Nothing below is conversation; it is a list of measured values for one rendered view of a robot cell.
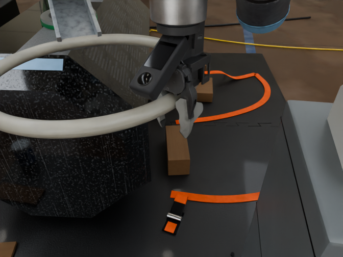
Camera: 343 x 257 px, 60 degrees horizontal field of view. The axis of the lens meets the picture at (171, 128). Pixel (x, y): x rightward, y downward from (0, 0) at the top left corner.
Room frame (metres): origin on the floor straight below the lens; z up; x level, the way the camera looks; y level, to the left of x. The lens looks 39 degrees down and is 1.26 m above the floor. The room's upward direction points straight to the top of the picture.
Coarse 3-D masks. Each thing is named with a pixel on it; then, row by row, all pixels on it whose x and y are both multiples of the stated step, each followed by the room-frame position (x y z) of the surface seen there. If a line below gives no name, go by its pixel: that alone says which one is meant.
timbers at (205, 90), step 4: (200, 84) 1.99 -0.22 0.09; (204, 84) 1.99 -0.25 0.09; (208, 84) 1.99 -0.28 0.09; (212, 84) 1.99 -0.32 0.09; (196, 88) 1.93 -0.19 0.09; (200, 88) 1.93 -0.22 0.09; (204, 88) 1.93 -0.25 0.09; (208, 88) 1.93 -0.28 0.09; (212, 88) 1.93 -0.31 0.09; (200, 92) 1.87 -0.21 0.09; (204, 92) 1.87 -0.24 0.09; (208, 92) 1.87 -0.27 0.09; (212, 92) 1.87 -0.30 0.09; (200, 96) 1.87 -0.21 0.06; (204, 96) 1.86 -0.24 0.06; (208, 96) 1.86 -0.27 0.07; (212, 96) 1.86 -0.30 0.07; (200, 100) 1.87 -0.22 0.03; (204, 100) 1.86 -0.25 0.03; (208, 100) 1.86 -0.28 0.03
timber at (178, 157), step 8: (168, 128) 1.40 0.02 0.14; (176, 128) 1.40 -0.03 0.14; (168, 136) 1.32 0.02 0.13; (176, 136) 1.32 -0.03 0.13; (168, 144) 1.25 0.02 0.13; (176, 144) 1.25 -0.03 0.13; (184, 144) 1.25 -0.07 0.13; (168, 152) 1.19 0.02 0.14; (176, 152) 1.19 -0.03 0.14; (184, 152) 1.19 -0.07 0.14; (168, 160) 1.13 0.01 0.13; (176, 160) 1.13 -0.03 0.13; (184, 160) 1.13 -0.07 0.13; (168, 168) 1.13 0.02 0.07; (176, 168) 1.13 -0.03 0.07; (184, 168) 1.13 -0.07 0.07
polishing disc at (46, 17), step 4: (44, 12) 1.22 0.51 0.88; (48, 12) 1.22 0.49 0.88; (40, 16) 1.17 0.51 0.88; (44, 16) 1.17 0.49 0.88; (48, 16) 1.17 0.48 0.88; (44, 20) 1.13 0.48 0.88; (48, 20) 1.13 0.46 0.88; (52, 20) 1.13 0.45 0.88; (48, 24) 1.11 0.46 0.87; (52, 24) 1.11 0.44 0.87
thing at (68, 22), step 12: (48, 0) 0.94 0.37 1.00; (60, 0) 1.03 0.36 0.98; (72, 0) 1.03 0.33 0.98; (84, 0) 1.01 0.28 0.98; (60, 12) 0.96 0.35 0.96; (72, 12) 0.97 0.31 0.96; (84, 12) 0.97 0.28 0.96; (60, 24) 0.90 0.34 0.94; (72, 24) 0.91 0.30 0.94; (84, 24) 0.91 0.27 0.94; (96, 24) 0.85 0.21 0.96; (60, 36) 0.79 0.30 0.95; (72, 36) 0.85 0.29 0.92; (72, 48) 0.80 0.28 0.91
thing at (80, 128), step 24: (48, 48) 0.76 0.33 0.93; (0, 72) 0.61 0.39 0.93; (168, 96) 0.45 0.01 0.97; (0, 120) 0.39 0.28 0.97; (24, 120) 0.38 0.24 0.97; (48, 120) 0.38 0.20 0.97; (72, 120) 0.38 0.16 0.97; (96, 120) 0.38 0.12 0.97; (120, 120) 0.38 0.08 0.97; (144, 120) 0.40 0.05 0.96
